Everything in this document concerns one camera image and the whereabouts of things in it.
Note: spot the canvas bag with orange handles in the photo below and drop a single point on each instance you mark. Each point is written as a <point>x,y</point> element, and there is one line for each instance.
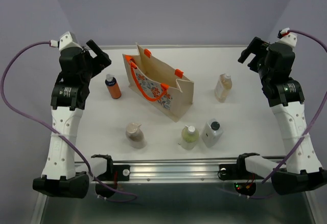
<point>166,88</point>

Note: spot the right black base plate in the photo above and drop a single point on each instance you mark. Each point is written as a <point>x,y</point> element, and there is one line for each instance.
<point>237,174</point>

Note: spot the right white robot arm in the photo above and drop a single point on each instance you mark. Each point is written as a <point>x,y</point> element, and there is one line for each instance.
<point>300,170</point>

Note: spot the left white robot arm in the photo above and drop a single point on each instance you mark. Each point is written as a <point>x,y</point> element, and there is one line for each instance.
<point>71,89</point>

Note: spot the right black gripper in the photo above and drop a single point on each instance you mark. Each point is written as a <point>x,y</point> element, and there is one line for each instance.
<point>258,46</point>

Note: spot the aluminium mounting rail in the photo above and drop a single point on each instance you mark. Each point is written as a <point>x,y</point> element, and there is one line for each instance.
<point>181,171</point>

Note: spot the yellow liquid clear bottle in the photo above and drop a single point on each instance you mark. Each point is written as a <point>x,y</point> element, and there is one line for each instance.
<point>223,87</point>

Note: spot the green liquid bottle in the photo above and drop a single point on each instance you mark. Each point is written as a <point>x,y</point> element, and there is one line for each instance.
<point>189,137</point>

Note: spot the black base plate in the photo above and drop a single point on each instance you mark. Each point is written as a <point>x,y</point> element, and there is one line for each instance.
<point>112,173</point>
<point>237,174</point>

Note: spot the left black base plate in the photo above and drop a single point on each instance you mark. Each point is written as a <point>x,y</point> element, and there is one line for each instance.
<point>112,173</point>

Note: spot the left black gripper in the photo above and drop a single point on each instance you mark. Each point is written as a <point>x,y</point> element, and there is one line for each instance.
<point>102,60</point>

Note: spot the orange bottle blue cap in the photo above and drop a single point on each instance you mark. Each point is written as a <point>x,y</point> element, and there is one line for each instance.
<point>112,86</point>

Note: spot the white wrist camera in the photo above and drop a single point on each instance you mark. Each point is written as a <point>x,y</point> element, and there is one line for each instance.
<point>67,40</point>
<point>287,37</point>

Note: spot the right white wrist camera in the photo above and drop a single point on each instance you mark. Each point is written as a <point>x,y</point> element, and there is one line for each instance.
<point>287,37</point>

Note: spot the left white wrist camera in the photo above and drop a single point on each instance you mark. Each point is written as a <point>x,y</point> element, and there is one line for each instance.
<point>67,40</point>

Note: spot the white bottle black cap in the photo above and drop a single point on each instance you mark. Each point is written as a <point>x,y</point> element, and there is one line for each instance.
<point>211,133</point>

